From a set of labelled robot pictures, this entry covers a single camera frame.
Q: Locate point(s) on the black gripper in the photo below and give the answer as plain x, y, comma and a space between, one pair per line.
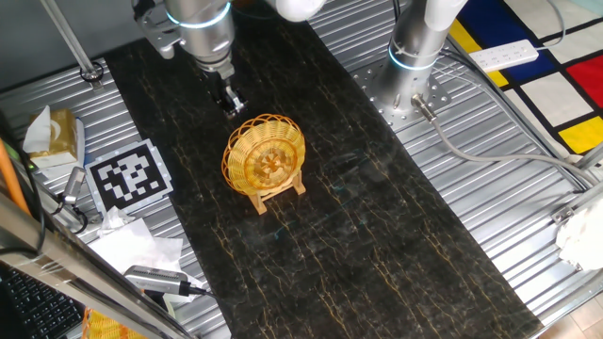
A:
225, 89

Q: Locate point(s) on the round yellow woven basket dish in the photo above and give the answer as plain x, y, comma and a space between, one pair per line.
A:
264, 157

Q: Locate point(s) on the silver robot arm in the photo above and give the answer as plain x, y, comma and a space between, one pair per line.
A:
410, 47

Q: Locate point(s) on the wooden dish rack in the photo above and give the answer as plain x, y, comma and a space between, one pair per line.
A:
256, 205

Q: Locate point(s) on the black white marker board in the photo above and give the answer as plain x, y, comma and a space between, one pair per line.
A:
128, 178

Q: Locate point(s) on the crumpled white tissue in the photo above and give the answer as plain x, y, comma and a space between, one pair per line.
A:
112, 220

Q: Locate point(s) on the flat white paper sheet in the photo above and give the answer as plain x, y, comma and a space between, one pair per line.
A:
136, 247

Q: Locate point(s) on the black marble pattern mat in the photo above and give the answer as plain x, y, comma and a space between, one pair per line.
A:
353, 235

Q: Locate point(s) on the metal stand pole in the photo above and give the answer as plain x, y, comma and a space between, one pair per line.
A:
70, 40

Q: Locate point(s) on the small grey clamp device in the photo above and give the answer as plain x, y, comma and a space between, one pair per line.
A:
74, 183

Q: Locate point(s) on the yellow tissue box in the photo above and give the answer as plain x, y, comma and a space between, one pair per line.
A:
59, 136

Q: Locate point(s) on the orange tube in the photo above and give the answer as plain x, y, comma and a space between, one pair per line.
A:
11, 181

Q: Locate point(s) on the white power strip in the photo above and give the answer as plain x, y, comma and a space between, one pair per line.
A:
504, 55

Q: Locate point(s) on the black keyboard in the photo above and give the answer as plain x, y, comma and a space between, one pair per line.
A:
37, 306

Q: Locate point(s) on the colourful block pattern cloth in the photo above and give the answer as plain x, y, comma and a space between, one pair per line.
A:
556, 94

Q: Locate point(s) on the white cloth bundle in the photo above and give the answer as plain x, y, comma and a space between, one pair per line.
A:
581, 237

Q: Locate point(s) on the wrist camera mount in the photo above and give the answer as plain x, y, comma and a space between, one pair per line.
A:
155, 30

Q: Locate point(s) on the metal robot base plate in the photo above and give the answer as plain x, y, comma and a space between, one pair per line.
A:
367, 85

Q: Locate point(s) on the grey camera on stand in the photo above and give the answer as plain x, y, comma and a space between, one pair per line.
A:
155, 279

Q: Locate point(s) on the aluminium frame bar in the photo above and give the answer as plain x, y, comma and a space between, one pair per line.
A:
47, 254

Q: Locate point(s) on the aluminium profile post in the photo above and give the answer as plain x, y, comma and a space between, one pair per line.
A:
589, 193

